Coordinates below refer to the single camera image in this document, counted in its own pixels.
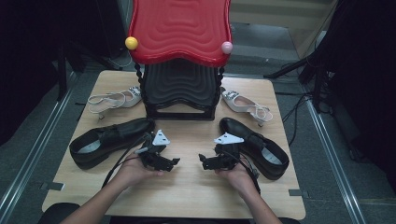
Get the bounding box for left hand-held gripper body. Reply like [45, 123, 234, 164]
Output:
[136, 129, 171, 171]

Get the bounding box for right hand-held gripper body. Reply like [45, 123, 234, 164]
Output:
[213, 133, 245, 171]

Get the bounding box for black leather shoe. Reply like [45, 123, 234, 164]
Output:
[68, 117, 156, 171]
[219, 117, 290, 181]

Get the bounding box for white strappy sandal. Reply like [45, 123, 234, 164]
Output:
[87, 86, 143, 120]
[219, 87, 275, 128]

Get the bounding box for red and black shoe rack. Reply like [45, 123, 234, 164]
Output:
[124, 0, 233, 121]

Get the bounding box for person's left hand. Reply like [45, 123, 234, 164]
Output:
[116, 155, 164, 189]

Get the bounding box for person's right hand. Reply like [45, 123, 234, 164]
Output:
[215, 162, 260, 198]

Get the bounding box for grey tape strip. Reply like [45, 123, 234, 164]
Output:
[39, 181, 65, 191]
[288, 189, 310, 199]

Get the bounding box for black stool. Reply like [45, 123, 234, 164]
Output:
[36, 203, 81, 224]

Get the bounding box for black tripod stand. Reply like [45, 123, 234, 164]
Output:
[262, 50, 331, 113]

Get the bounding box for black metal stand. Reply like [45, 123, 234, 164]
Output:
[55, 43, 70, 102]

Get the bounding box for dark curtain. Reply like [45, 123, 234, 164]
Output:
[0, 0, 125, 147]
[311, 0, 396, 194]

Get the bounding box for right hand-held gripper cable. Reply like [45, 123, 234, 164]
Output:
[230, 150, 262, 195]

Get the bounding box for hand-held gripper cable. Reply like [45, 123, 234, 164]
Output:
[102, 133, 151, 189]
[230, 150, 262, 195]

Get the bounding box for left hand-held gripper cable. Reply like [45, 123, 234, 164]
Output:
[102, 133, 151, 189]

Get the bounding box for black floor cables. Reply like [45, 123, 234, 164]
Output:
[274, 91, 316, 147]

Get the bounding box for metal floor rail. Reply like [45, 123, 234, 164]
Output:
[303, 96, 367, 224]
[0, 71, 78, 224]

